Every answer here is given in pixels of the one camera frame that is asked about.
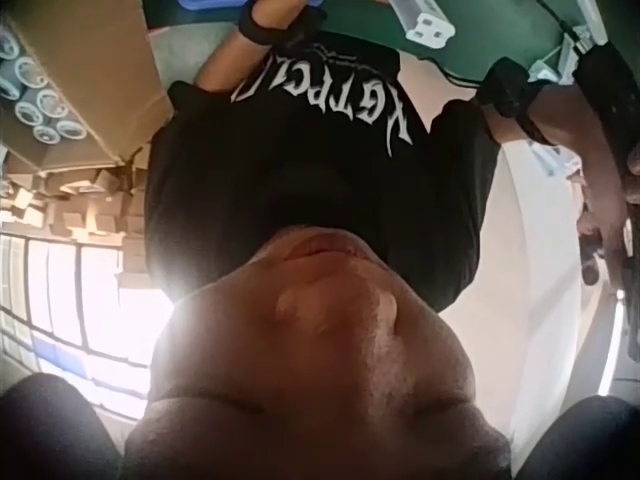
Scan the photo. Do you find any person's right hand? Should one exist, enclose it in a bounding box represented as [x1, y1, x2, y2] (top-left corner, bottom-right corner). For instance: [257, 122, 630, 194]
[529, 82, 640, 251]

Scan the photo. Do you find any person's left hand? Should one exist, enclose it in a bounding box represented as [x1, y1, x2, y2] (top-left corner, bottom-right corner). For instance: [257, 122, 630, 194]
[252, 0, 329, 29]

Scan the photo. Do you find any black wrist band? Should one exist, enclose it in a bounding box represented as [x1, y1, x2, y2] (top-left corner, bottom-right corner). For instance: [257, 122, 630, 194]
[477, 55, 559, 147]
[237, 7, 314, 49]

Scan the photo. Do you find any blue plastic bin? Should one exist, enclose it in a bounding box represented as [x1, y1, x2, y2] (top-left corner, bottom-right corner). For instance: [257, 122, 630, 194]
[178, 0, 242, 12]

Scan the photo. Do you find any green table mat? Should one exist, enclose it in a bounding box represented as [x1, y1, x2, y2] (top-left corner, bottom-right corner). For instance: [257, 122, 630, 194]
[144, 0, 601, 87]

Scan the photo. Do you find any white panel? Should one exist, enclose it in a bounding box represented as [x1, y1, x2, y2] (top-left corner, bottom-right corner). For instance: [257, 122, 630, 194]
[474, 144, 621, 406]

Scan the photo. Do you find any white plastic connector part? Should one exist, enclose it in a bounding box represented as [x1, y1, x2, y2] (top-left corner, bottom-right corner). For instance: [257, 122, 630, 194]
[388, 0, 457, 50]

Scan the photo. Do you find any cardboard box of tape rolls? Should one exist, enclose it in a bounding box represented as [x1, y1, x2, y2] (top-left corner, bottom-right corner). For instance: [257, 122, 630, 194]
[0, 0, 174, 169]

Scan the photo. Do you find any heap of small cardboard boxes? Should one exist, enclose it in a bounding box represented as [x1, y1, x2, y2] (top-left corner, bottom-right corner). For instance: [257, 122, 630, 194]
[0, 149, 151, 291]

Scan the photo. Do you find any window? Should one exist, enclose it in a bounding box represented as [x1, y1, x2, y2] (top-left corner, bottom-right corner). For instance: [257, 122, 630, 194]
[0, 232, 171, 421]

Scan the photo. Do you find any aluminium frame bracket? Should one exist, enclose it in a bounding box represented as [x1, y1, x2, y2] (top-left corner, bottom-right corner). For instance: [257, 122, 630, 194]
[529, 22, 594, 84]

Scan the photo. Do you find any black cable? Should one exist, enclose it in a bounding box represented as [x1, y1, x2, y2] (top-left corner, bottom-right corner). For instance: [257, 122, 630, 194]
[399, 52, 489, 87]

